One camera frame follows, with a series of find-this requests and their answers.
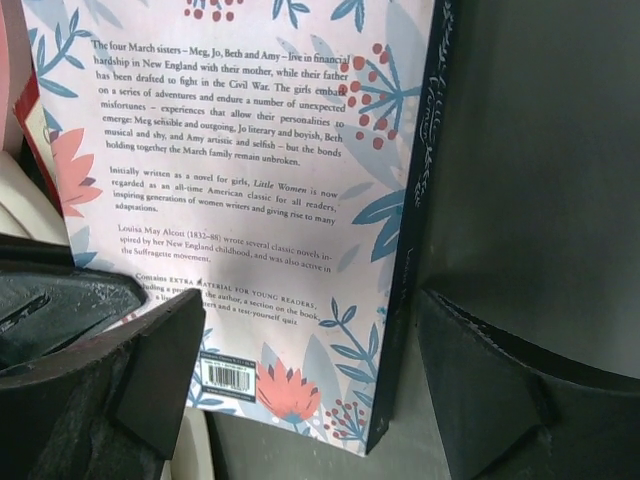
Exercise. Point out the red-bordered white book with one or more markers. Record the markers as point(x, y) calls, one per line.
point(29, 113)

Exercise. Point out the cream canvas backpack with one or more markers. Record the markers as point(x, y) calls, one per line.
point(25, 211)

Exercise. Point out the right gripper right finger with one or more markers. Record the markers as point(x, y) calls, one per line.
point(509, 409)

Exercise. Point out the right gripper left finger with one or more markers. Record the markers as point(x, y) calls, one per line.
point(90, 388)

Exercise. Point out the pink three-tier shelf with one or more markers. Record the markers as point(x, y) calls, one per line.
point(15, 71)

